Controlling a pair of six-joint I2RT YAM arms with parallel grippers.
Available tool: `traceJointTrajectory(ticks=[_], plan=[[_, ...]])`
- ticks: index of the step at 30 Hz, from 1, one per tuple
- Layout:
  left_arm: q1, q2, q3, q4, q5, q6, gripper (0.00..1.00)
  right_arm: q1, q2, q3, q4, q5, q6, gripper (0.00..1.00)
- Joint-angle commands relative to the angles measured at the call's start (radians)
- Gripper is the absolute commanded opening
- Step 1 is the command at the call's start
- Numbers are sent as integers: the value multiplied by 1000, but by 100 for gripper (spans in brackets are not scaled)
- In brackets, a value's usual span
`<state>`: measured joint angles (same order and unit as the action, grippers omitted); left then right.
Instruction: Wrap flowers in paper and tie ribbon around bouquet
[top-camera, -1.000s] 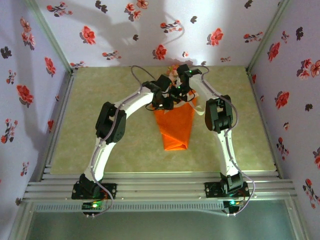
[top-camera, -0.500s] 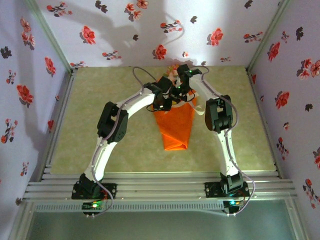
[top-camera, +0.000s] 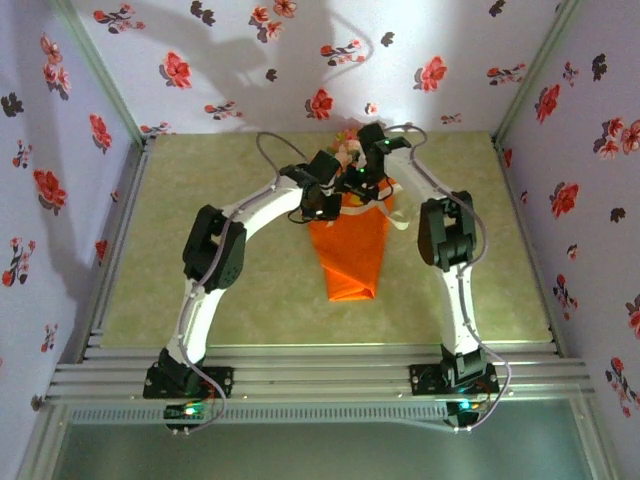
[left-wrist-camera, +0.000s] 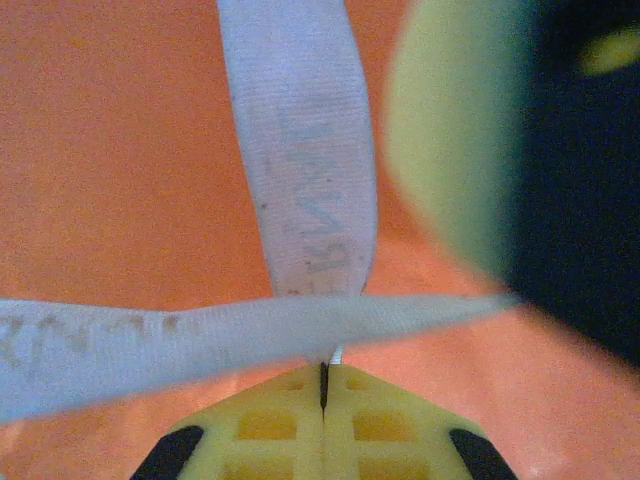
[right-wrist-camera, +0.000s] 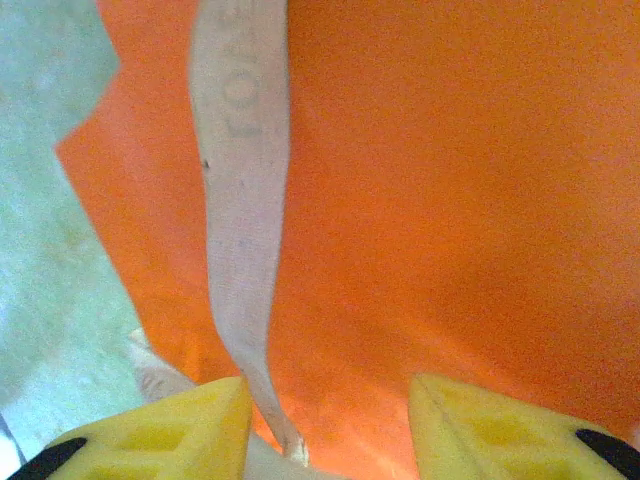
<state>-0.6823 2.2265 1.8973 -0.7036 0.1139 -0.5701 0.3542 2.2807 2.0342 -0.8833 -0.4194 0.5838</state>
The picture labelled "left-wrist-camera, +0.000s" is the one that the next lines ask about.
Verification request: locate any orange wrapping paper sheet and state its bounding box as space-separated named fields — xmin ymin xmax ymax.
xmin=0 ymin=0 xmax=640 ymax=480

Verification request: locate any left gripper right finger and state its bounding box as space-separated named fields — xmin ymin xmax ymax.
xmin=323 ymin=365 xmax=519 ymax=480

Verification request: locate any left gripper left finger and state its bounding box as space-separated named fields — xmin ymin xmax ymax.
xmin=132 ymin=364 xmax=325 ymax=480

